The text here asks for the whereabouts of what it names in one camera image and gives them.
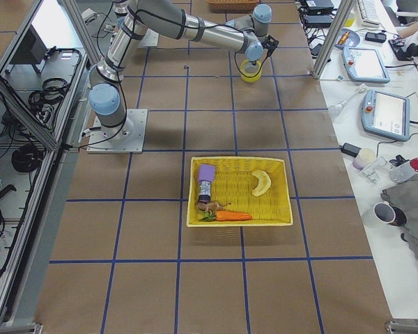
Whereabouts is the teach pendant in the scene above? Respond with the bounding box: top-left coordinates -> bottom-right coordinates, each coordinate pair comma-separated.
342,47 -> 390,84
361,90 -> 410,142

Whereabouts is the purple sponge block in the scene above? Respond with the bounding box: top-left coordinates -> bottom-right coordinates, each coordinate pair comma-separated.
197,164 -> 216,182

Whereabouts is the brown toy dinosaur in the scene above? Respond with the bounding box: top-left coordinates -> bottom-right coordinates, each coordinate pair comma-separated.
196,201 -> 230,215

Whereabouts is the aluminium frame post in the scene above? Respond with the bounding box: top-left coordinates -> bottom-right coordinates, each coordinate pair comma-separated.
312,0 -> 355,79

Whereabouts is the orange toy carrot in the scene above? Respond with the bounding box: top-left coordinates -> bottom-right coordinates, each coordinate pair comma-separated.
201,210 -> 253,222

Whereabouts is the lavender cream jar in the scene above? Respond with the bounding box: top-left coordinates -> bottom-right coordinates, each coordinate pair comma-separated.
353,148 -> 376,170

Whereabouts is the blue bowl with orange item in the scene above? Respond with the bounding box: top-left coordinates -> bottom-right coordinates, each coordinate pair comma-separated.
335,29 -> 361,49

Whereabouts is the yellow tape roll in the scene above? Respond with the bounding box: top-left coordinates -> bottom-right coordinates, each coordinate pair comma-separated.
240,59 -> 262,83

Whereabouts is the clear plastic bottle red cap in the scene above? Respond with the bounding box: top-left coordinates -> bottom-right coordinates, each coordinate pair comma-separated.
389,157 -> 418,183

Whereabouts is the black monitor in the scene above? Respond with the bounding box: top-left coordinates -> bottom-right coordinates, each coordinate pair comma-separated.
6,25 -> 48,74

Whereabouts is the teach pendant near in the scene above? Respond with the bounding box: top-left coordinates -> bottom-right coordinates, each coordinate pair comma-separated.
361,90 -> 410,142

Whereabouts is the light bulb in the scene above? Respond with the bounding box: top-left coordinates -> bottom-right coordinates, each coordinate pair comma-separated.
328,83 -> 369,119

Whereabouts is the teach pendant far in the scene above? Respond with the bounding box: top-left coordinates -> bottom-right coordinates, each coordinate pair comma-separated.
342,47 -> 390,84

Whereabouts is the brown wicker basket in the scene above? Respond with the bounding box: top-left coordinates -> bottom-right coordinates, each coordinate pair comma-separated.
206,0 -> 260,13

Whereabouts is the black power adapter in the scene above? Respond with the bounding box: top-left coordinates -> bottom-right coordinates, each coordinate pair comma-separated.
340,143 -> 361,158

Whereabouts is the coiled black cable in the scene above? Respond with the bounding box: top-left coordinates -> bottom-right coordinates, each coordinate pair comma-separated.
11,143 -> 45,173

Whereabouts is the yellow woven basket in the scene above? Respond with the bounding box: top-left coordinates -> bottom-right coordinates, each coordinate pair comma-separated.
186,157 -> 293,228

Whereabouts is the white mug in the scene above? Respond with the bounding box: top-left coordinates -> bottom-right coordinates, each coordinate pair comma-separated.
373,202 -> 407,227

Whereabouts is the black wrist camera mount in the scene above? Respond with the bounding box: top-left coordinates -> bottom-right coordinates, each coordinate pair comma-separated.
262,35 -> 279,58

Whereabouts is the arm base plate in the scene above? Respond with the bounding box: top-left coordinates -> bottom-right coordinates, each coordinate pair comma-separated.
86,109 -> 148,154

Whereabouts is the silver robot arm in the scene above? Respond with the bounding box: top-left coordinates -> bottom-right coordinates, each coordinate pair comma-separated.
88,1 -> 279,141

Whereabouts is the banana slice toy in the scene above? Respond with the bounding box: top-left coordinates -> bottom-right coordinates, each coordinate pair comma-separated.
251,170 -> 272,197

